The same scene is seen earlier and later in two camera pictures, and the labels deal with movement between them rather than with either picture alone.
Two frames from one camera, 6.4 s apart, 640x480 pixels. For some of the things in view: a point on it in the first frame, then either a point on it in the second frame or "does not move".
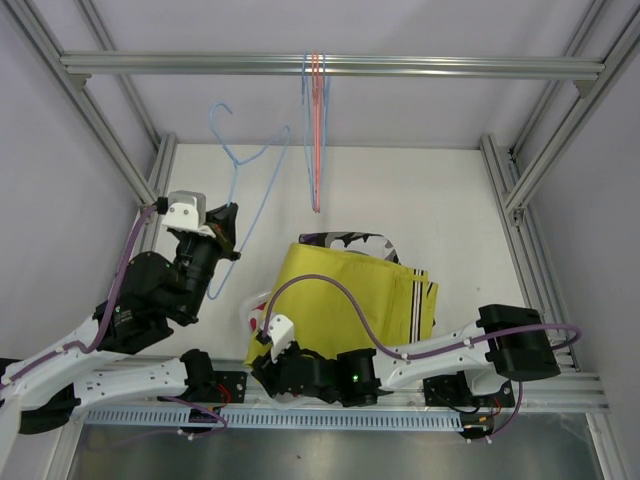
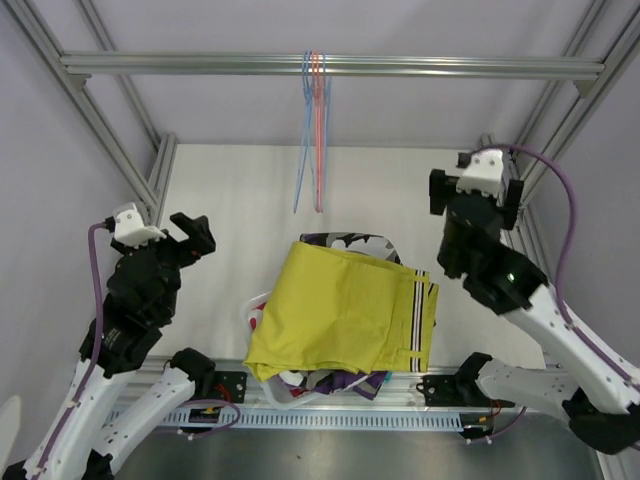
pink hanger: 317,125 does not move
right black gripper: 267,372 to 442,188
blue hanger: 286,128 to 307,59
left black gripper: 223,222 to 200,240
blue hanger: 327,100 does not move
